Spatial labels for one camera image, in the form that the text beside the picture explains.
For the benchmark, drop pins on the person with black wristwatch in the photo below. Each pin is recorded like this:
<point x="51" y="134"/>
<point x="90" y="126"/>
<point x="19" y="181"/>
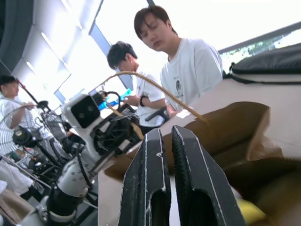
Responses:
<point x="148" y="91"/>

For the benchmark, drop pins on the black handheld tool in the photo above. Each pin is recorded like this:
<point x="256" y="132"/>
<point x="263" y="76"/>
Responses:
<point x="157" y="115"/>

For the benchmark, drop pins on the yellow plush toy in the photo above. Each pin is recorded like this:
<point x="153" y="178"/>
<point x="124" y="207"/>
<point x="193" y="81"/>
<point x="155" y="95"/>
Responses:
<point x="251" y="212"/>

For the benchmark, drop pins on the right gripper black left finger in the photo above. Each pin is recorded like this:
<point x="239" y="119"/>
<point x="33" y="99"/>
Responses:
<point x="145" y="179"/>

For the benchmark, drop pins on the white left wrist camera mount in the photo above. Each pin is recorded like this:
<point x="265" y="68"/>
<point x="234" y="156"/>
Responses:
<point x="85" y="110"/>

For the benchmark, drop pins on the brown paper bag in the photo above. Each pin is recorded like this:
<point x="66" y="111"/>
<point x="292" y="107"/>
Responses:
<point x="235" y="127"/>

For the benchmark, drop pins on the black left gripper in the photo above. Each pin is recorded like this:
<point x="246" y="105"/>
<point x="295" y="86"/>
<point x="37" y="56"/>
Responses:
<point x="113" y="136"/>

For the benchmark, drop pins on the black padded bag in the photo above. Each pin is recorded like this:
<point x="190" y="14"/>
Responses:
<point x="270" y="62"/>

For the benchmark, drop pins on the person in white t-shirt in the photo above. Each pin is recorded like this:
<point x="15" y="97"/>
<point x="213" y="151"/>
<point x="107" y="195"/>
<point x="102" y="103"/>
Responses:
<point x="192" y="68"/>

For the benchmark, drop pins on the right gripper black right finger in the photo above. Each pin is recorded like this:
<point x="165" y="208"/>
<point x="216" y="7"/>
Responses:
<point x="202" y="179"/>

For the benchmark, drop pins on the blue plastic tool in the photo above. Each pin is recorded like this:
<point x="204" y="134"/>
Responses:
<point x="113" y="101"/>

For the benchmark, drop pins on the person in striped shirt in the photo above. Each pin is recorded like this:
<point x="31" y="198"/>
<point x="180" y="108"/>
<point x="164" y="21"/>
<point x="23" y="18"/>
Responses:
<point x="14" y="103"/>

